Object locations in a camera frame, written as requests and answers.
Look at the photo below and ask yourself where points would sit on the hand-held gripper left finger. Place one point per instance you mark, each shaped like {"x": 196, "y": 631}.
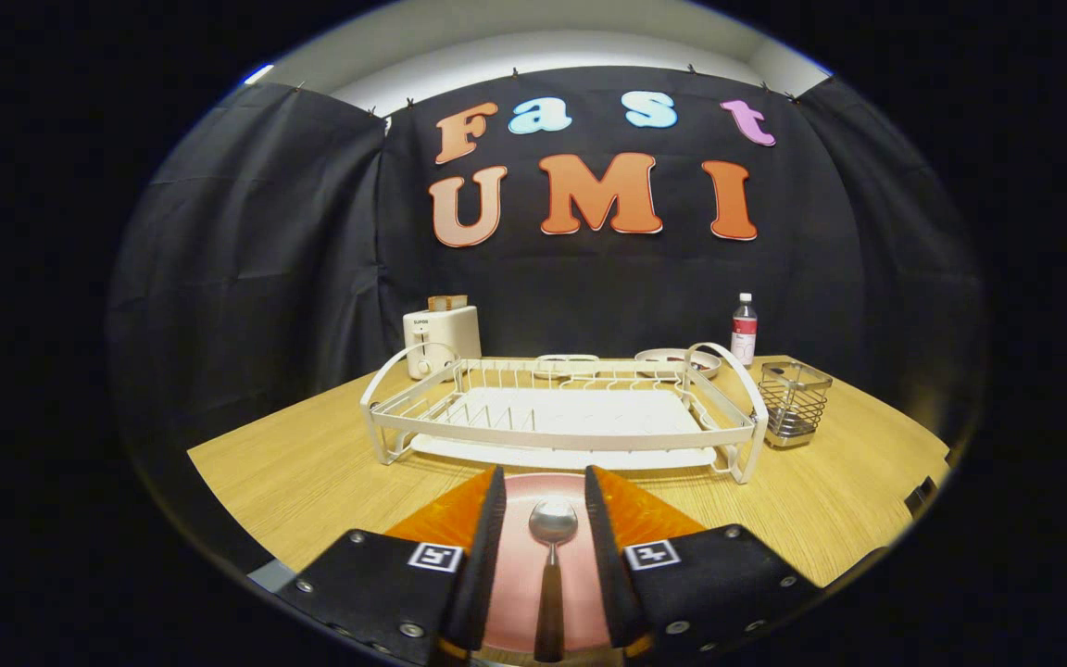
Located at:
{"x": 385, "y": 584}

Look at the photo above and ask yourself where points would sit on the white compartment dish with beans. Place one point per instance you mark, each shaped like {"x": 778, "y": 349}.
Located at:
{"x": 566, "y": 358}

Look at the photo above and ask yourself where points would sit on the cream toaster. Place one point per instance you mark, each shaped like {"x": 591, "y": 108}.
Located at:
{"x": 445, "y": 329}

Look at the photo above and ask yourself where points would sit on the white plate with meat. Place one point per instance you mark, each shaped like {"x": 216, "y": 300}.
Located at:
{"x": 659, "y": 354}

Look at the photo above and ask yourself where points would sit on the clear bottle with red label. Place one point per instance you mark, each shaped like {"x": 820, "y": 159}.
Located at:
{"x": 744, "y": 333}

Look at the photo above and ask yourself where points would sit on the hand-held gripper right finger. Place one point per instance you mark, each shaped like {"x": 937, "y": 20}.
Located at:
{"x": 709, "y": 584}

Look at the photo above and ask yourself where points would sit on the pink plate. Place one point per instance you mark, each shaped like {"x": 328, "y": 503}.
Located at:
{"x": 520, "y": 556}

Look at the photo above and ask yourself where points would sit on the black table edge clamp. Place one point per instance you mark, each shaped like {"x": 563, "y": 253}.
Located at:
{"x": 921, "y": 494}

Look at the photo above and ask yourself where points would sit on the black backdrop cloth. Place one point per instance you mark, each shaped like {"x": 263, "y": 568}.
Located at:
{"x": 589, "y": 287}

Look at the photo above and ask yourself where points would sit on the white drain tray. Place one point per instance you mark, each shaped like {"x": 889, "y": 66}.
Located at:
{"x": 571, "y": 408}

